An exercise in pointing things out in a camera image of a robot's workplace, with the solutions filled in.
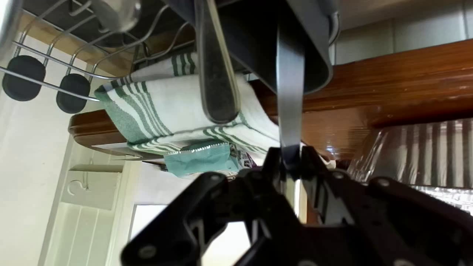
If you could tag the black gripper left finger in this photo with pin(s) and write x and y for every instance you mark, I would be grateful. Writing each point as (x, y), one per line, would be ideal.
(186, 229)

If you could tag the black wire drying rack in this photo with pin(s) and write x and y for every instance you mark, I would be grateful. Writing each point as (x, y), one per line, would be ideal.
(47, 37)

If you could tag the aluminium foil tray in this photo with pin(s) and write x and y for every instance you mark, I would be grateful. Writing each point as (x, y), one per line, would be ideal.
(432, 157)

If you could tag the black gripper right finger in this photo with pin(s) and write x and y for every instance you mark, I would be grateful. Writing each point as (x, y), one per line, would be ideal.
(382, 222)

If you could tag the brown wooden side table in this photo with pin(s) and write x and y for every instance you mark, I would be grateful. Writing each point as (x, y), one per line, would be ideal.
(415, 83)

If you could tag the green striped dish towel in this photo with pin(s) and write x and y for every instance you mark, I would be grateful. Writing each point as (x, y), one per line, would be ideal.
(159, 109)

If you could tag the teal sponge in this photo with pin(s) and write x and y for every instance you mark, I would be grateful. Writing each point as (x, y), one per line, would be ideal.
(217, 157)

